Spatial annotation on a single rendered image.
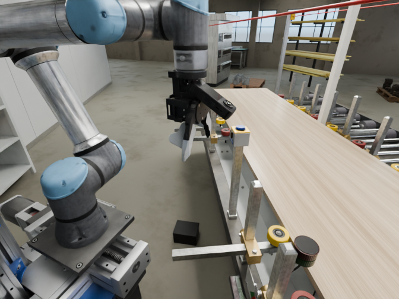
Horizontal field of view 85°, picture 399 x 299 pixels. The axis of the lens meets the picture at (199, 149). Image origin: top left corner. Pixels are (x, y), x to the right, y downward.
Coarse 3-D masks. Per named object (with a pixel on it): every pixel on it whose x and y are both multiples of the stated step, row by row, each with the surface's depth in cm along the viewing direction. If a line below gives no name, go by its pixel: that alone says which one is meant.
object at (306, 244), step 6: (300, 240) 57; (306, 240) 57; (312, 240) 57; (300, 246) 55; (306, 246) 55; (312, 246) 55; (306, 252) 54; (312, 252) 54; (294, 264) 56; (294, 270) 60
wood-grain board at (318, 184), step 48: (240, 96) 263; (288, 144) 151; (336, 144) 151; (288, 192) 106; (336, 192) 106; (384, 192) 106; (336, 240) 82; (384, 240) 82; (336, 288) 67; (384, 288) 67
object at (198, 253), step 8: (192, 248) 86; (200, 248) 86; (208, 248) 86; (216, 248) 86; (224, 248) 86; (232, 248) 86; (240, 248) 86; (264, 248) 86; (272, 248) 86; (176, 256) 83; (184, 256) 83; (192, 256) 84; (200, 256) 84; (208, 256) 85; (216, 256) 85; (224, 256) 86
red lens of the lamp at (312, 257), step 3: (309, 237) 58; (294, 240) 57; (294, 243) 56; (294, 246) 56; (318, 246) 55; (297, 249) 55; (318, 249) 54; (297, 252) 55; (300, 252) 54; (318, 252) 54; (297, 255) 55; (300, 255) 54; (303, 255) 54; (306, 255) 53; (309, 255) 53; (312, 255) 53; (315, 255) 53; (300, 258) 55; (303, 258) 54; (306, 258) 54; (309, 258) 53; (312, 258) 53; (315, 258) 54; (309, 261) 54
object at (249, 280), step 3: (249, 270) 82; (246, 273) 86; (249, 273) 82; (246, 276) 86; (249, 276) 82; (246, 279) 87; (249, 279) 83; (252, 279) 79; (246, 282) 86; (249, 282) 83; (252, 282) 79; (249, 285) 83; (252, 285) 79; (249, 288) 83; (252, 288) 79; (249, 291) 83; (252, 291) 79; (249, 294) 83
